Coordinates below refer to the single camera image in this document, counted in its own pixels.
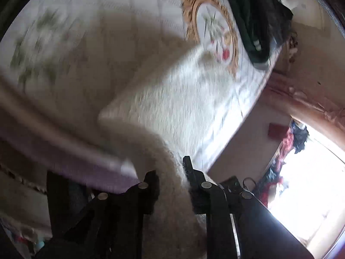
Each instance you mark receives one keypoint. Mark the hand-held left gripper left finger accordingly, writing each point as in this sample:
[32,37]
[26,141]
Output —
[147,191]

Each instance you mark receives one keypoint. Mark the pink floral curtain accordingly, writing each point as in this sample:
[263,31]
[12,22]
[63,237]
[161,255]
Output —
[310,110]

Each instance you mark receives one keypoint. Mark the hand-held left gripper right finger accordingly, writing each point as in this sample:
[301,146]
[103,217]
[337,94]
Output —
[198,194]

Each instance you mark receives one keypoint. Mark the white window bench cabinet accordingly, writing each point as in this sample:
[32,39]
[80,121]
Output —
[242,145]

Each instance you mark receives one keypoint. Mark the hanging red and dark clothes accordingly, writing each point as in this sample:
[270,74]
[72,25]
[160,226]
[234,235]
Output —
[288,140]

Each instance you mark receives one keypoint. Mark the white fluffy towel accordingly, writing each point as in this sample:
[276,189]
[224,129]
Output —
[167,108]

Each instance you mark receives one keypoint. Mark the green jacket with striped cuffs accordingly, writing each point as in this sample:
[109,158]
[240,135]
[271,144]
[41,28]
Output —
[248,32]

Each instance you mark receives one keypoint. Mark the window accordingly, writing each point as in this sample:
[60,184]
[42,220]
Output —
[310,207]

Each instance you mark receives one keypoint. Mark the black jacket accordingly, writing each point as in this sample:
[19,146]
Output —
[275,13]

